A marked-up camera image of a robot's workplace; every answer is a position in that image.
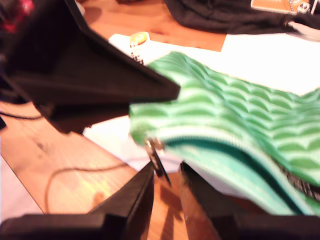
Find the green wave-patterned zip pouch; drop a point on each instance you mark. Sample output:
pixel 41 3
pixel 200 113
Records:
pixel 225 107

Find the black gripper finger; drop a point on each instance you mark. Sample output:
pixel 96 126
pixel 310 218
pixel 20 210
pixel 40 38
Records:
pixel 87 70
pixel 200 212
pixel 75 116
pixel 135 205

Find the large white paper sheet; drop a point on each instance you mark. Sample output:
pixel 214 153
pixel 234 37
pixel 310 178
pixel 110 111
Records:
pixel 262 62

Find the orange LeRobot card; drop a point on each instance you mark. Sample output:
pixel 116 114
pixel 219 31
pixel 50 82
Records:
pixel 270 5

